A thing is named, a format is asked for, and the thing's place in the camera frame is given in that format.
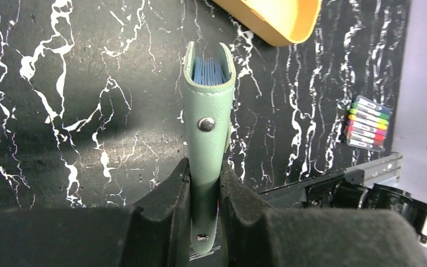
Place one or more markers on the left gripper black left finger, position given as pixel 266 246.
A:
pixel 155 231

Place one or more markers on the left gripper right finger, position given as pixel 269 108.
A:
pixel 256 233

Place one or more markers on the mint green card holder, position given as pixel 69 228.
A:
pixel 208 96

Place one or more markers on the marker pen box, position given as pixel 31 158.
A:
pixel 367 124

